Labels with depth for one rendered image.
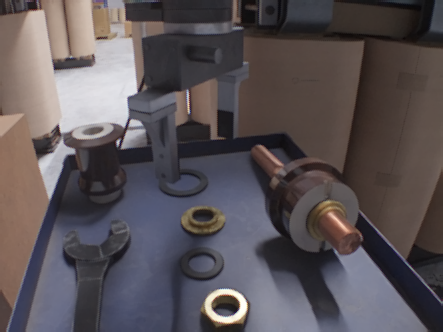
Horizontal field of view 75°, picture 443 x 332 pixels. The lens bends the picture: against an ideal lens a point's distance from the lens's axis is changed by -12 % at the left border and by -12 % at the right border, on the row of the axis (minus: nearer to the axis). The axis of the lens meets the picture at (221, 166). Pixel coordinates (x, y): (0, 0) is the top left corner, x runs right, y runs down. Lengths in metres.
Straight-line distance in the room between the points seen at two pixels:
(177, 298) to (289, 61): 0.61
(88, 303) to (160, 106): 0.22
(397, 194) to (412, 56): 0.46
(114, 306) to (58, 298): 0.07
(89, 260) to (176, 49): 0.27
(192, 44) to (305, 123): 0.60
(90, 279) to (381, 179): 0.95
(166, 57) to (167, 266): 0.24
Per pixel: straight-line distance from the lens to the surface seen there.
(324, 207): 0.37
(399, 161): 1.12
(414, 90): 1.04
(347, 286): 0.41
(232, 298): 0.36
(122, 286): 0.40
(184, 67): 0.31
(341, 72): 0.88
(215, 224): 0.46
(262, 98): 0.83
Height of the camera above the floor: 1.17
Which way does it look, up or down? 29 degrees down
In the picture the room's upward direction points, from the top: straight up
